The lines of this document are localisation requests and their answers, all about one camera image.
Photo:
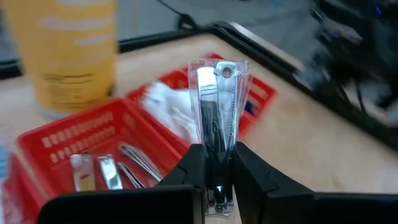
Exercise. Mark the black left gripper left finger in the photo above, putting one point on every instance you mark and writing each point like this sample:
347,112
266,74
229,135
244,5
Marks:
124,208

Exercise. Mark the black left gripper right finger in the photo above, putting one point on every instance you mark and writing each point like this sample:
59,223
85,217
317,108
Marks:
295,208

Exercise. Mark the labelled vanity pack bag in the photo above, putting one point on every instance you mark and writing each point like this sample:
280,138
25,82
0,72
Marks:
168,109

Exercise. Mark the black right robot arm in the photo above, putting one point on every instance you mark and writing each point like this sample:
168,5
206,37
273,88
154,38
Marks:
348,46

